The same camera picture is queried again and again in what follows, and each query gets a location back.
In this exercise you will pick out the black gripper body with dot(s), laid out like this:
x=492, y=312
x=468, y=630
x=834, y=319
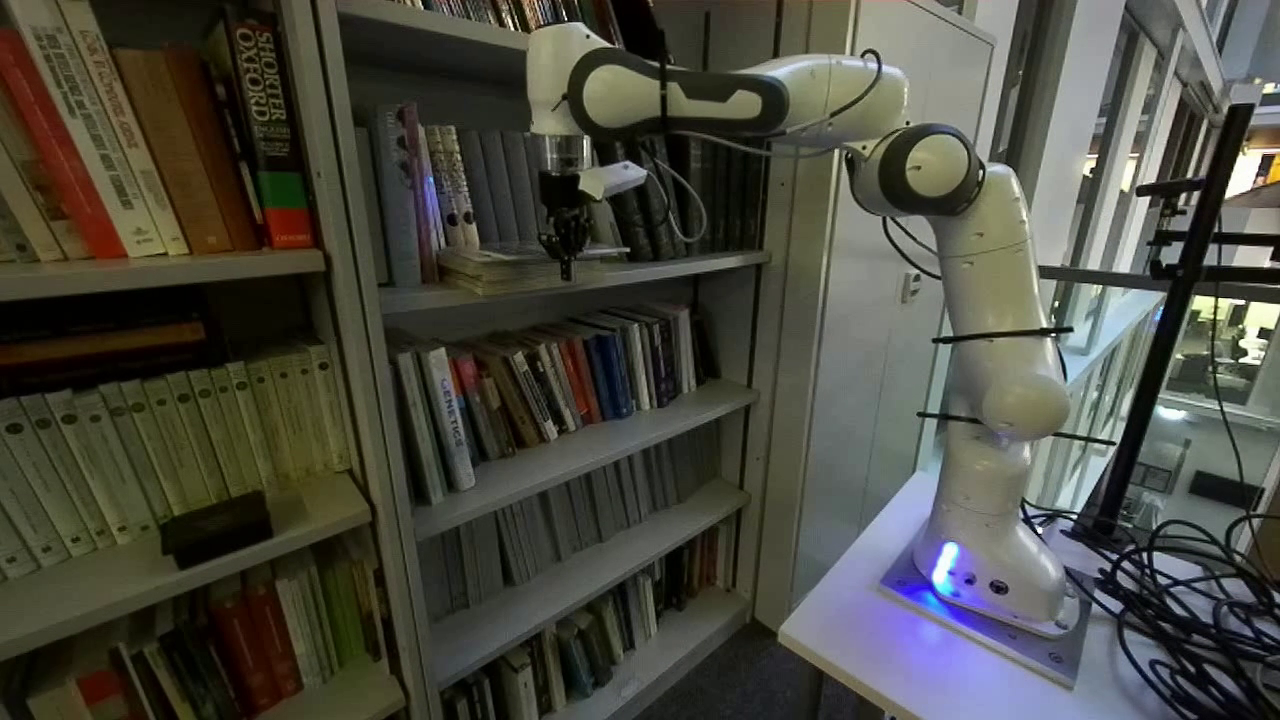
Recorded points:
x=566, y=203

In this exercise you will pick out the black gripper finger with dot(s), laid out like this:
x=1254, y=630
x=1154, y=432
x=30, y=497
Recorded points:
x=557, y=264

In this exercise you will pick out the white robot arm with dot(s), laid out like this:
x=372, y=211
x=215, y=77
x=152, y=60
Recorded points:
x=1006, y=387

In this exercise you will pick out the stack of thin flat books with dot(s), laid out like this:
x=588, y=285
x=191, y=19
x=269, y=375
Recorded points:
x=519, y=269

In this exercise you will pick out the black box on shelf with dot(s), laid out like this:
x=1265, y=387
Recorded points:
x=218, y=528

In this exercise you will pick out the grey metal bookshelf right unit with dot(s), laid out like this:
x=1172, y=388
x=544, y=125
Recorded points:
x=568, y=475

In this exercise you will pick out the grey metal bookshelf unit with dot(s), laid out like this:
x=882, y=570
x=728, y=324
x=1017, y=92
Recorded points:
x=568, y=475
x=167, y=380

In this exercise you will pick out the dark book with green base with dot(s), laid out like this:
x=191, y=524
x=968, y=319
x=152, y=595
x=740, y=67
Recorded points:
x=250, y=67

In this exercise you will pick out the brown hardcover book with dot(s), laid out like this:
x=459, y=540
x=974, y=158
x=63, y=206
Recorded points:
x=191, y=145

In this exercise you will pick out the grey metal bookshelf left unit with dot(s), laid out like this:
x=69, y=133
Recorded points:
x=167, y=380

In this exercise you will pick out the white table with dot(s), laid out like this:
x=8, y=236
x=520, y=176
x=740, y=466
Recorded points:
x=1182, y=630

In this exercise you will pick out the red spined book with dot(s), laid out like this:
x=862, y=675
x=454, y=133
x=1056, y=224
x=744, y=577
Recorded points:
x=51, y=138

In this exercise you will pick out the black metal stand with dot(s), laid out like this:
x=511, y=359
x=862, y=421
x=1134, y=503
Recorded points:
x=1177, y=285

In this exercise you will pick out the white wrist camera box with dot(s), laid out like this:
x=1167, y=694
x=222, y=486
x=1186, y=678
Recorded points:
x=611, y=176

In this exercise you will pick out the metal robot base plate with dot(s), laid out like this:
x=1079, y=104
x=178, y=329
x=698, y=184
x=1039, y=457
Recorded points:
x=986, y=618

